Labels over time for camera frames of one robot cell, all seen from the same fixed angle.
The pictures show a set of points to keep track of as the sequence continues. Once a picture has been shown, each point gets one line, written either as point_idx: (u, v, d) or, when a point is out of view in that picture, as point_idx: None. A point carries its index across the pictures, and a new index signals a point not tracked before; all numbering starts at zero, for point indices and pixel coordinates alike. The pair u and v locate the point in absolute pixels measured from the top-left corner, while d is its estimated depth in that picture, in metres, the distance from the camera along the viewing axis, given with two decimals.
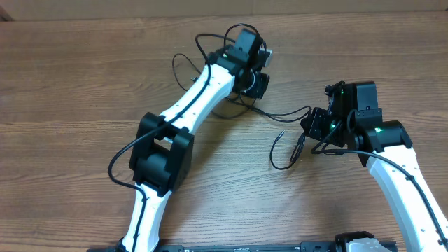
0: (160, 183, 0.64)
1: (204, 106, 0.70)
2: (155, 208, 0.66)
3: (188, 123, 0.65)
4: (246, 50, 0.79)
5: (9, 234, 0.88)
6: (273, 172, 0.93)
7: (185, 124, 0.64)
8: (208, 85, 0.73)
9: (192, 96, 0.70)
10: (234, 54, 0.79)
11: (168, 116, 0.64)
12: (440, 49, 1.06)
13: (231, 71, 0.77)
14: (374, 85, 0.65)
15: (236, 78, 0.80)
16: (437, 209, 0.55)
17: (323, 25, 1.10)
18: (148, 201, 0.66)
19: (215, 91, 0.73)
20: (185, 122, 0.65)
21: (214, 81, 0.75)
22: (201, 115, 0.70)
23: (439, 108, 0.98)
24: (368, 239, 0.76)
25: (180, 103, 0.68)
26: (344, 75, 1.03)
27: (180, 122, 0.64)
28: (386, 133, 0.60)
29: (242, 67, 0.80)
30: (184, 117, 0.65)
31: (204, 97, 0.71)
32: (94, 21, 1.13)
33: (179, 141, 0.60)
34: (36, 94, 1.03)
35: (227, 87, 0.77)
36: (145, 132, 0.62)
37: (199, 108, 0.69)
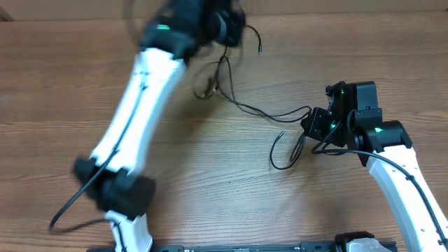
0: (124, 213, 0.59)
1: (144, 122, 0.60)
2: (129, 227, 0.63)
3: (129, 157, 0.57)
4: (193, 5, 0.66)
5: (9, 234, 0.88)
6: (274, 172, 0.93)
7: (125, 160, 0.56)
8: (146, 88, 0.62)
9: (126, 115, 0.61)
10: (180, 13, 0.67)
11: (101, 157, 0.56)
12: (440, 49, 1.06)
13: (176, 50, 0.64)
14: (374, 85, 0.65)
15: (189, 51, 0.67)
16: (437, 209, 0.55)
17: (323, 25, 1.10)
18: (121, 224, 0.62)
19: (157, 92, 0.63)
20: (124, 159, 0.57)
21: (150, 81, 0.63)
22: (145, 132, 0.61)
23: (439, 108, 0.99)
24: (368, 239, 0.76)
25: (115, 129, 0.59)
26: (344, 75, 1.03)
27: (117, 157, 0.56)
28: (386, 133, 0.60)
29: (192, 35, 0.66)
30: (120, 150, 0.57)
31: (142, 109, 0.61)
32: (95, 21, 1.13)
33: (122, 185, 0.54)
34: (36, 94, 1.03)
35: (173, 76, 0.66)
36: (83, 180, 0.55)
37: (140, 127, 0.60)
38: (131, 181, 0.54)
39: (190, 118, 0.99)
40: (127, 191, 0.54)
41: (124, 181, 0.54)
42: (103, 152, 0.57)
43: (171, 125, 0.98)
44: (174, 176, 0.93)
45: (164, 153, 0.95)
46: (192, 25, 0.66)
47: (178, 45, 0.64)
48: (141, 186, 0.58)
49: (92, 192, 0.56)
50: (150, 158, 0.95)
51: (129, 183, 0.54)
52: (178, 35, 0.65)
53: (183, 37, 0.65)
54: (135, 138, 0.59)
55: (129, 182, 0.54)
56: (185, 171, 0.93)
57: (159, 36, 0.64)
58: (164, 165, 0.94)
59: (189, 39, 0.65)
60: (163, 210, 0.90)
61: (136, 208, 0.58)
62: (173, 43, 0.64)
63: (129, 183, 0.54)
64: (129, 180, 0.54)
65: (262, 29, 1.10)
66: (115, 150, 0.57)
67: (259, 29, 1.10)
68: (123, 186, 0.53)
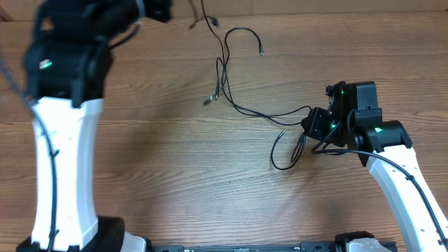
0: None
1: (73, 186, 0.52)
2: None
3: (73, 232, 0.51)
4: (80, 14, 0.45)
5: (10, 234, 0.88)
6: (274, 172, 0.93)
7: (68, 238, 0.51)
8: (59, 151, 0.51)
9: (47, 192, 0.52)
10: (61, 22, 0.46)
11: (43, 240, 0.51)
12: (440, 49, 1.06)
13: (76, 88, 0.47)
14: (374, 85, 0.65)
15: (94, 78, 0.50)
16: (437, 209, 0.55)
17: (323, 25, 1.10)
18: None
19: (75, 150, 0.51)
20: (67, 236, 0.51)
21: (58, 142, 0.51)
22: (79, 194, 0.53)
23: (439, 108, 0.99)
24: (368, 239, 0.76)
25: (43, 208, 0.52)
26: (344, 75, 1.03)
27: (61, 237, 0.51)
28: (386, 133, 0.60)
29: (92, 55, 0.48)
30: (60, 229, 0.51)
31: (63, 178, 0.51)
32: None
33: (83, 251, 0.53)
34: None
35: (89, 121, 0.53)
36: None
37: (71, 196, 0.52)
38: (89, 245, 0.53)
39: (190, 118, 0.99)
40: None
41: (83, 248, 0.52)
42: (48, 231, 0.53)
43: (171, 124, 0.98)
44: (174, 176, 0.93)
45: (164, 152, 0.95)
46: (82, 32, 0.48)
47: (75, 75, 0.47)
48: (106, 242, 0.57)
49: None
50: (150, 158, 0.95)
51: (88, 247, 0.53)
52: (73, 63, 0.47)
53: (78, 59, 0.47)
54: (71, 211, 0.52)
55: (88, 246, 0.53)
56: (185, 171, 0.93)
57: (47, 75, 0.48)
58: (164, 165, 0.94)
59: (87, 58, 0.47)
60: (164, 210, 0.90)
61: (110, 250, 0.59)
62: (68, 78, 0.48)
63: (88, 246, 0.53)
64: (87, 245, 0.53)
65: (262, 29, 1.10)
66: (55, 231, 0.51)
67: (258, 29, 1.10)
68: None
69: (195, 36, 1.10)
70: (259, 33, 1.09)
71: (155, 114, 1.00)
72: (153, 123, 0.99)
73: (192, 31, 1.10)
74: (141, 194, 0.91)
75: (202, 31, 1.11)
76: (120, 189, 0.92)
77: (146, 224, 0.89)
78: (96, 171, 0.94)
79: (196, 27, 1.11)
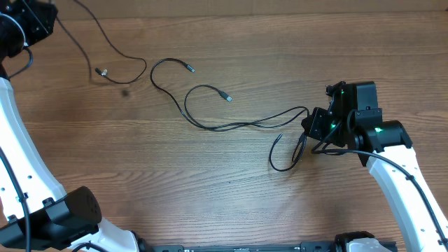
0: (91, 228, 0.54)
1: (16, 149, 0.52)
2: (102, 237, 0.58)
3: (39, 189, 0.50)
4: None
5: None
6: (273, 172, 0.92)
7: (40, 195, 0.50)
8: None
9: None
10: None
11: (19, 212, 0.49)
12: (440, 49, 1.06)
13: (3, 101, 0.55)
14: (374, 85, 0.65)
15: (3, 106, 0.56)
16: (438, 210, 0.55)
17: (322, 25, 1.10)
18: (92, 241, 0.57)
19: (8, 128, 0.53)
20: (37, 195, 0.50)
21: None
22: (28, 157, 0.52)
23: (439, 108, 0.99)
24: (368, 239, 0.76)
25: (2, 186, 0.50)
26: (344, 75, 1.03)
27: (34, 201, 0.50)
28: (387, 133, 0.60)
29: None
30: (29, 193, 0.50)
31: (3, 148, 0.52)
32: (96, 21, 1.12)
33: (61, 215, 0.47)
34: (36, 94, 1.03)
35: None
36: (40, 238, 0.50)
37: (20, 160, 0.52)
38: (68, 206, 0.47)
39: (190, 117, 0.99)
40: (72, 218, 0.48)
41: (59, 211, 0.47)
42: (12, 211, 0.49)
43: (171, 124, 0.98)
44: (174, 176, 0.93)
45: (164, 152, 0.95)
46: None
47: None
48: (80, 199, 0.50)
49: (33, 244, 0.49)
50: (150, 158, 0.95)
51: (66, 209, 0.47)
52: None
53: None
54: (27, 171, 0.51)
55: (66, 208, 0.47)
56: (185, 171, 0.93)
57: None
58: (164, 164, 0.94)
59: None
60: (164, 210, 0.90)
61: (89, 220, 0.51)
62: None
63: (66, 207, 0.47)
64: (64, 207, 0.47)
65: (262, 29, 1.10)
66: (23, 194, 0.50)
67: (259, 29, 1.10)
68: (64, 215, 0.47)
69: (195, 37, 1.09)
70: (259, 33, 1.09)
71: (155, 114, 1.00)
72: (153, 123, 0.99)
73: (192, 31, 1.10)
74: (141, 194, 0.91)
75: (202, 30, 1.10)
76: (120, 189, 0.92)
77: (145, 223, 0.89)
78: (96, 172, 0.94)
79: (196, 27, 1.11)
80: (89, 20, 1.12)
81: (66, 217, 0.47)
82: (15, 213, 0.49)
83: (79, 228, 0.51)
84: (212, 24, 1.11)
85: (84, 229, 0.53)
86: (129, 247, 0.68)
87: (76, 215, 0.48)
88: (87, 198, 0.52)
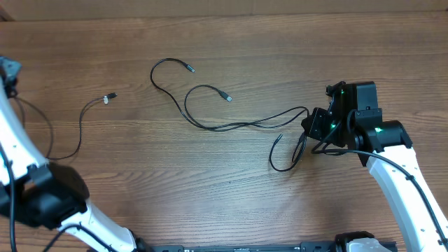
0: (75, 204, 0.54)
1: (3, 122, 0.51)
2: (94, 220, 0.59)
3: (24, 156, 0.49)
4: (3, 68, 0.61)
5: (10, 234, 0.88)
6: (273, 172, 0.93)
7: (24, 162, 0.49)
8: None
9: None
10: None
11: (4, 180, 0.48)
12: (439, 49, 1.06)
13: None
14: (373, 85, 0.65)
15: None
16: (438, 209, 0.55)
17: (322, 25, 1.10)
18: (84, 225, 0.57)
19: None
20: (22, 162, 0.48)
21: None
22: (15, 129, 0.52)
23: (439, 108, 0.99)
24: (368, 239, 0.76)
25: None
26: (344, 75, 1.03)
27: (18, 168, 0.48)
28: (386, 133, 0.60)
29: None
30: (13, 160, 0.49)
31: None
32: (96, 21, 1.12)
33: (44, 180, 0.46)
34: (36, 94, 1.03)
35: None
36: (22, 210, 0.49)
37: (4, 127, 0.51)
38: (50, 169, 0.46)
39: (190, 117, 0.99)
40: (55, 185, 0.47)
41: (42, 176, 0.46)
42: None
43: (171, 125, 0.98)
44: (174, 176, 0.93)
45: (164, 152, 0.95)
46: None
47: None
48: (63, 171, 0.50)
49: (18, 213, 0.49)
50: (150, 158, 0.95)
51: (50, 174, 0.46)
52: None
53: None
54: (12, 140, 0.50)
55: (50, 173, 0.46)
56: (185, 171, 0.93)
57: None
58: (164, 164, 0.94)
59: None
60: (164, 210, 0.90)
61: (73, 191, 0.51)
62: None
63: (49, 172, 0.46)
64: (47, 172, 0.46)
65: (262, 29, 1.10)
66: (8, 162, 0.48)
67: (258, 29, 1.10)
68: (47, 181, 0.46)
69: (195, 37, 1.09)
70: (259, 33, 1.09)
71: (155, 114, 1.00)
72: (153, 123, 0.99)
73: (192, 31, 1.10)
74: (141, 194, 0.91)
75: (202, 31, 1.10)
76: (120, 189, 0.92)
77: (145, 223, 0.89)
78: (96, 172, 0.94)
79: (195, 27, 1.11)
80: (89, 20, 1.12)
81: (49, 183, 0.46)
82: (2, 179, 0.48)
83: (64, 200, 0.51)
84: (212, 24, 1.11)
85: (69, 204, 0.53)
86: (125, 241, 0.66)
87: (59, 181, 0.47)
88: (72, 173, 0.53)
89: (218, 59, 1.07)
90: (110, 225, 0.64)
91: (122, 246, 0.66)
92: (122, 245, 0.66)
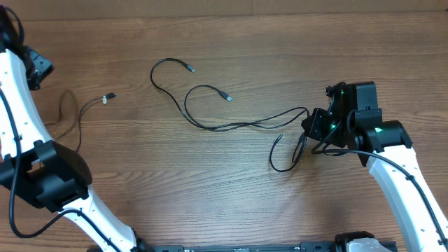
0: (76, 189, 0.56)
1: (20, 104, 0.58)
2: (95, 209, 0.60)
3: (33, 133, 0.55)
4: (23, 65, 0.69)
5: (10, 234, 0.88)
6: (273, 172, 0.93)
7: (33, 138, 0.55)
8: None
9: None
10: None
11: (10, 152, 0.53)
12: (439, 49, 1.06)
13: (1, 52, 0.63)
14: (374, 85, 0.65)
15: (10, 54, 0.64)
16: (438, 209, 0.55)
17: (322, 25, 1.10)
18: (85, 213, 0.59)
19: (14, 82, 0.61)
20: (29, 138, 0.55)
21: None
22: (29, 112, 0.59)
23: (439, 108, 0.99)
24: (368, 239, 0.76)
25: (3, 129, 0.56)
26: (344, 75, 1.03)
27: (25, 142, 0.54)
28: (386, 133, 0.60)
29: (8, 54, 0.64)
30: (23, 135, 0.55)
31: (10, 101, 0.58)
32: (96, 21, 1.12)
33: (48, 156, 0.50)
34: (36, 94, 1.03)
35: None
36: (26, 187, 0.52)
37: (20, 108, 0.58)
38: (53, 145, 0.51)
39: (190, 117, 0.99)
40: (57, 160, 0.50)
41: (46, 152, 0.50)
42: (8, 150, 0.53)
43: (171, 125, 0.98)
44: (174, 176, 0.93)
45: (164, 152, 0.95)
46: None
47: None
48: (67, 152, 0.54)
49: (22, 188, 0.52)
50: (150, 158, 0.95)
51: (54, 150, 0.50)
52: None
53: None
54: (24, 118, 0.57)
55: (53, 150, 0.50)
56: (185, 171, 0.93)
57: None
58: (164, 165, 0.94)
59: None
60: (164, 210, 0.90)
61: (75, 173, 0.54)
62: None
63: (53, 149, 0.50)
64: (52, 149, 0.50)
65: (262, 29, 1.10)
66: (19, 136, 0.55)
67: (258, 29, 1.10)
68: (50, 157, 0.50)
69: (195, 36, 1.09)
70: (259, 33, 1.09)
71: (155, 114, 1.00)
72: (153, 123, 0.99)
73: (192, 31, 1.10)
74: (141, 194, 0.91)
75: (202, 30, 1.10)
76: (120, 189, 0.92)
77: (145, 223, 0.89)
78: (96, 172, 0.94)
79: (195, 27, 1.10)
80: (89, 20, 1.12)
81: (52, 159, 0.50)
82: (10, 152, 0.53)
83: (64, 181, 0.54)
84: (212, 24, 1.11)
85: (70, 190, 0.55)
86: (125, 236, 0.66)
87: (62, 159, 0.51)
88: (78, 159, 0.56)
89: (218, 58, 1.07)
90: (111, 218, 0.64)
91: (122, 241, 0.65)
92: (122, 241, 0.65)
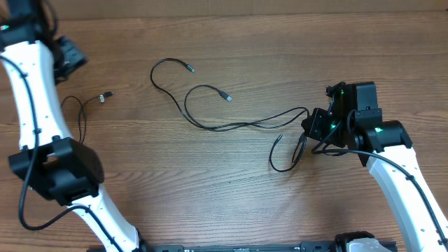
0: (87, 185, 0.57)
1: (43, 97, 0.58)
2: (103, 208, 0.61)
3: (52, 129, 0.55)
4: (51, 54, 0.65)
5: (9, 234, 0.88)
6: (273, 172, 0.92)
7: (52, 132, 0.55)
8: (24, 73, 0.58)
9: (22, 102, 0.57)
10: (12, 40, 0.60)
11: (29, 145, 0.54)
12: (439, 49, 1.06)
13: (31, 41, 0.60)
14: (374, 85, 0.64)
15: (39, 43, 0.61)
16: (438, 209, 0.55)
17: (322, 25, 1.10)
18: (92, 210, 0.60)
19: (40, 72, 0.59)
20: (49, 134, 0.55)
21: (24, 67, 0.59)
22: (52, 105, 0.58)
23: (439, 108, 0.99)
24: (368, 239, 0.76)
25: (25, 120, 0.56)
26: (344, 75, 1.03)
27: (44, 137, 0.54)
28: (386, 133, 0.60)
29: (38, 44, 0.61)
30: (43, 129, 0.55)
31: (35, 93, 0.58)
32: (96, 21, 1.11)
33: (64, 153, 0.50)
34: None
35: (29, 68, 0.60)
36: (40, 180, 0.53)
37: (43, 101, 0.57)
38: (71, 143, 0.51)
39: (190, 117, 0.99)
40: (73, 159, 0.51)
41: (63, 149, 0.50)
42: (26, 141, 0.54)
43: (171, 125, 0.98)
44: (174, 176, 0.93)
45: (164, 152, 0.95)
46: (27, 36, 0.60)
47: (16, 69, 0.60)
48: (83, 150, 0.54)
49: (36, 180, 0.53)
50: (150, 158, 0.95)
51: (70, 148, 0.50)
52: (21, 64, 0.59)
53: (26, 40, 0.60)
54: (45, 111, 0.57)
55: (70, 147, 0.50)
56: (185, 171, 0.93)
57: (4, 36, 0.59)
58: (164, 165, 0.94)
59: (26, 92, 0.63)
60: (164, 210, 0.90)
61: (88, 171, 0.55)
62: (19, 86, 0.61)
63: (70, 147, 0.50)
64: (68, 146, 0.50)
65: (262, 29, 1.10)
66: (38, 129, 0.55)
67: (258, 29, 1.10)
68: (66, 154, 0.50)
69: (195, 36, 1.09)
70: (259, 33, 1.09)
71: (155, 114, 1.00)
72: (153, 123, 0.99)
73: (192, 31, 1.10)
74: (141, 194, 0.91)
75: (202, 30, 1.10)
76: (120, 189, 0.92)
77: (145, 223, 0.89)
78: None
79: (195, 27, 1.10)
80: (90, 20, 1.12)
81: (68, 156, 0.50)
82: (28, 144, 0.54)
83: (77, 178, 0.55)
84: (212, 24, 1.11)
85: (82, 187, 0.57)
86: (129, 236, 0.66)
87: (77, 157, 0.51)
88: (92, 157, 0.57)
89: (218, 58, 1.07)
90: (118, 218, 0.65)
91: (125, 242, 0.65)
92: (125, 241, 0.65)
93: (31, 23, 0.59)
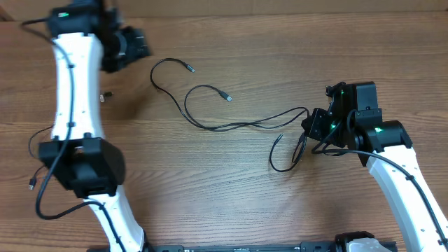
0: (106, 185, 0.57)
1: (85, 94, 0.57)
2: (116, 207, 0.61)
3: (86, 125, 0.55)
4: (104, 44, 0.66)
5: (9, 234, 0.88)
6: (273, 172, 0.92)
7: (84, 129, 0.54)
8: (73, 64, 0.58)
9: (63, 92, 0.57)
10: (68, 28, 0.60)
11: (61, 136, 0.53)
12: (439, 49, 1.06)
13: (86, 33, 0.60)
14: (374, 85, 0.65)
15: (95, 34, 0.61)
16: (438, 210, 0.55)
17: (322, 25, 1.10)
18: (106, 207, 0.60)
19: (86, 66, 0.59)
20: (81, 130, 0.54)
21: (73, 58, 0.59)
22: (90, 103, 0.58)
23: (439, 108, 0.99)
24: (368, 239, 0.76)
25: (62, 110, 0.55)
26: (344, 75, 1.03)
27: (75, 131, 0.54)
28: (387, 133, 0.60)
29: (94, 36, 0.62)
30: (76, 123, 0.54)
31: (78, 87, 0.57)
32: None
33: (92, 152, 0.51)
34: (35, 94, 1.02)
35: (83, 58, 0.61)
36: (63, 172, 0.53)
37: (84, 96, 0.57)
38: (99, 145, 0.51)
39: (190, 117, 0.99)
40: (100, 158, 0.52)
41: (91, 148, 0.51)
42: (59, 131, 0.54)
43: (171, 125, 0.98)
44: (174, 176, 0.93)
45: (164, 152, 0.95)
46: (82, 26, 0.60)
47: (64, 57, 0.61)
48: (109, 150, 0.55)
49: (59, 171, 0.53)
50: (150, 158, 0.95)
51: (98, 148, 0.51)
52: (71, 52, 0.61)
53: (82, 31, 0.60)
54: (82, 107, 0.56)
55: (98, 148, 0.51)
56: (185, 171, 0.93)
57: (62, 24, 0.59)
58: (164, 165, 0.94)
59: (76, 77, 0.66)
60: (164, 210, 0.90)
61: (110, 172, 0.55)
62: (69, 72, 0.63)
63: (99, 147, 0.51)
64: (97, 146, 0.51)
65: (262, 29, 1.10)
66: (71, 123, 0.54)
67: (258, 29, 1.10)
68: (94, 153, 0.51)
69: (195, 36, 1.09)
70: (259, 33, 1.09)
71: (155, 114, 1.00)
72: (153, 123, 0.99)
73: (192, 31, 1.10)
74: (141, 194, 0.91)
75: (202, 30, 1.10)
76: None
77: (145, 223, 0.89)
78: None
79: (196, 27, 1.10)
80: None
81: (96, 155, 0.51)
82: (60, 134, 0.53)
83: (98, 178, 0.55)
84: (212, 24, 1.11)
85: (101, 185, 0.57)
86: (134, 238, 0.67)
87: (103, 157, 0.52)
88: (116, 159, 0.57)
89: (218, 58, 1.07)
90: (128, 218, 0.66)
91: (130, 243, 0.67)
92: (130, 242, 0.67)
93: (88, 15, 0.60)
